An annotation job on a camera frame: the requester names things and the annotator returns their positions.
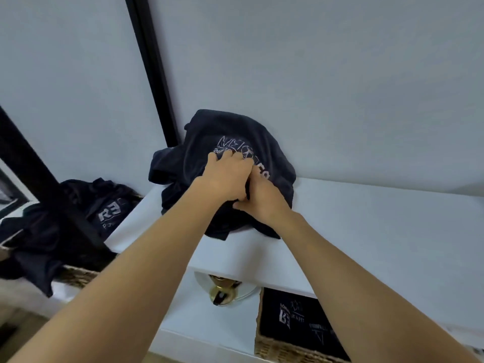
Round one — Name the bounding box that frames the black metal pole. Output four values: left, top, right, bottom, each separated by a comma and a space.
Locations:
124, 0, 181, 148

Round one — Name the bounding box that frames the crumpled black printed t-shirt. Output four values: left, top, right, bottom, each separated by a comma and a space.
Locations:
0, 178, 144, 298

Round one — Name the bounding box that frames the person's left forearm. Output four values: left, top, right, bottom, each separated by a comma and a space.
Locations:
7, 180, 228, 363

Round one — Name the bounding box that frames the white framed picture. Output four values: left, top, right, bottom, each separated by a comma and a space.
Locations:
0, 158, 40, 220

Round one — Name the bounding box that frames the dark navy printed t-shirt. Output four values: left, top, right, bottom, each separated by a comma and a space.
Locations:
148, 109, 297, 241

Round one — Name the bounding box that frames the person's right hand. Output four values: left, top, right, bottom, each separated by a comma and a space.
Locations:
232, 168, 294, 228

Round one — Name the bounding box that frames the clear glass dish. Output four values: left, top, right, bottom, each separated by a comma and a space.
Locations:
194, 271, 262, 308

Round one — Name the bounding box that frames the folded black printed garment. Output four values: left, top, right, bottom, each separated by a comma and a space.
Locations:
260, 287, 351, 362

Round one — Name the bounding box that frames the wicker basket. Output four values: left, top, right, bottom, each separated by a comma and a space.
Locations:
254, 286, 353, 363
0, 244, 100, 290

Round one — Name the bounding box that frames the person's left hand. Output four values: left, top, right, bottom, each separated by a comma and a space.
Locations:
193, 150, 256, 203

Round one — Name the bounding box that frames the black diagonal frame bar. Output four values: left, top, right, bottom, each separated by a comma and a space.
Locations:
0, 105, 108, 251

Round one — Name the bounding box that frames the white shelf cabinet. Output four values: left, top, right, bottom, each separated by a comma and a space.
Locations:
50, 177, 484, 363

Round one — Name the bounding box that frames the gold metal ornament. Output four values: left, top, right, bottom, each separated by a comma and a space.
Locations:
209, 275, 243, 307

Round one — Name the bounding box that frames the person's right forearm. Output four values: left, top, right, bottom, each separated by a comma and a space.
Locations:
279, 212, 481, 363

